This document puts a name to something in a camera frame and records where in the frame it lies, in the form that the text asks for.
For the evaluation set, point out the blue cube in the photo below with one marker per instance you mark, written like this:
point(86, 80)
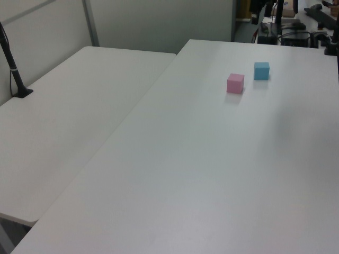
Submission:
point(261, 71)

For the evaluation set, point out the black clamp camera mount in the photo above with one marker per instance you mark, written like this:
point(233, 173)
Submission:
point(333, 42)

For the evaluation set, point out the pink cube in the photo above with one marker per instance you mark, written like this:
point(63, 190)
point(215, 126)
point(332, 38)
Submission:
point(235, 84)

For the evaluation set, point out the black hanging device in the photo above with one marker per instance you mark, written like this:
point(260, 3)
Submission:
point(256, 10)

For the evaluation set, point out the black camera stand pole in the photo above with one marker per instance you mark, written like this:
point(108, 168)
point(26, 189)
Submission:
point(13, 68)

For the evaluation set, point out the dark keyboard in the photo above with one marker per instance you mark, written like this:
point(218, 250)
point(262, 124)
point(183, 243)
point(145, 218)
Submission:
point(321, 17)

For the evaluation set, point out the grey partition frame post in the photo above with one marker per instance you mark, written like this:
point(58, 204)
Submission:
point(91, 22)

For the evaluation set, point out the black electronics box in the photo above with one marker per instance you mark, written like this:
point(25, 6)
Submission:
point(295, 39)

